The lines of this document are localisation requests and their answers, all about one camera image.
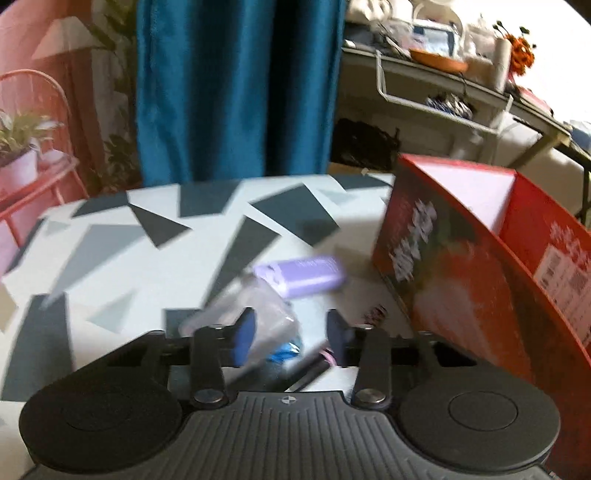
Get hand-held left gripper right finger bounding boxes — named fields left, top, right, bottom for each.
left=325, top=309, right=476, bottom=409

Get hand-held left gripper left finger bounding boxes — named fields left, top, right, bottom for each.
left=108, top=307, right=257, bottom=409

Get clear plastic bag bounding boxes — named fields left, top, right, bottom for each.
left=178, top=272, right=301, bottom=384

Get purple power bank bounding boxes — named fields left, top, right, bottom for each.
left=253, top=255, right=348, bottom=302

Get red cardboard box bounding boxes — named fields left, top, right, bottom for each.
left=372, top=154, right=591, bottom=480

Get black pen pink band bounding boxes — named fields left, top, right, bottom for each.
left=288, top=348, right=335, bottom=393

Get blue wrapped item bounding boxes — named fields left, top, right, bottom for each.
left=270, top=339, right=303, bottom=363

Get black bag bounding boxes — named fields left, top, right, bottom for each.
left=330, top=117, right=402, bottom=164

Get teal curtain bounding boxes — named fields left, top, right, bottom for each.
left=135, top=0, right=347, bottom=188

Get pale wooden desk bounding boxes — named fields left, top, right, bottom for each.
left=339, top=34, right=591, bottom=222

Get orange plate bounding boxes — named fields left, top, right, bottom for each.
left=409, top=48, right=469, bottom=75

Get red book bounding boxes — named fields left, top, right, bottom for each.
left=519, top=85, right=555, bottom=114

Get clear plastic storage box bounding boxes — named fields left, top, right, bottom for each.
left=411, top=18, right=462, bottom=54

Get white paper roll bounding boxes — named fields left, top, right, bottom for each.
left=490, top=37, right=512, bottom=93

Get orange artificial flowers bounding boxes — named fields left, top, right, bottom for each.
left=492, top=21, right=536, bottom=84

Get blue white rope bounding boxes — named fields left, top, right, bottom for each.
left=425, top=93, right=472, bottom=117

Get pink wall poster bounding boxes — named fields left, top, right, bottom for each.
left=0, top=0, right=144, bottom=273

